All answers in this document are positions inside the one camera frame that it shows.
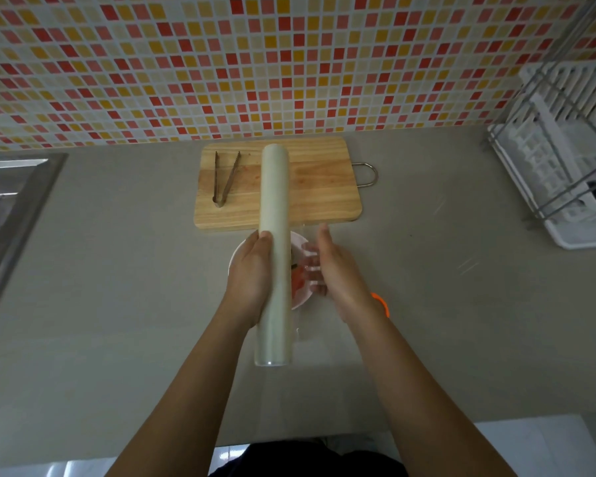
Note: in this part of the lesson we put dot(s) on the person's left hand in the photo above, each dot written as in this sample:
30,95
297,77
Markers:
246,283

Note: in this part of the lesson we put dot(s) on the person's right hand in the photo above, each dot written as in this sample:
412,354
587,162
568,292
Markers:
341,283

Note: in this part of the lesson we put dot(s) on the person's right thumb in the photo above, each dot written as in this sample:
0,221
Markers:
324,243

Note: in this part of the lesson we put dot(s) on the person's left thumb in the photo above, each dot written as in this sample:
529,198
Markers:
265,248

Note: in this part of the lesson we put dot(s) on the cream cling film roll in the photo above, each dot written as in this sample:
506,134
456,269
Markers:
275,193

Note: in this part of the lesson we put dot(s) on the person's left forearm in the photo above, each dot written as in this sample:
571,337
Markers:
193,397

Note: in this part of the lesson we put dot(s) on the person's right forearm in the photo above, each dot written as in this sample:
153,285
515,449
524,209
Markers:
417,407

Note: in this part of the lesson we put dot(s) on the white plate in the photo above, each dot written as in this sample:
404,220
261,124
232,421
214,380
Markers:
300,243

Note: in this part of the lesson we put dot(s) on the orange food pieces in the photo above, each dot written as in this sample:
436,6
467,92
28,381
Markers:
298,280

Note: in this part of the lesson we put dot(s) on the wooden cutting board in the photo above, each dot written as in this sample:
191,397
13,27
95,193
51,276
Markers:
318,188

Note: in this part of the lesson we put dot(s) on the brown metal tongs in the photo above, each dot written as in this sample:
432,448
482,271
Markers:
224,186

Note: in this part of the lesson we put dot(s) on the orange band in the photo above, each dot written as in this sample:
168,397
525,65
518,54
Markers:
383,303

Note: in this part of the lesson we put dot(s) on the person's black clothing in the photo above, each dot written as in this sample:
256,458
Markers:
303,459

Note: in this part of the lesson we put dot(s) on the white dish rack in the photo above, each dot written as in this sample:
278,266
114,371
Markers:
556,158

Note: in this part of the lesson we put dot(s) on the stainless steel sink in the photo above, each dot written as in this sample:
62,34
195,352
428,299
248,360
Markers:
10,213

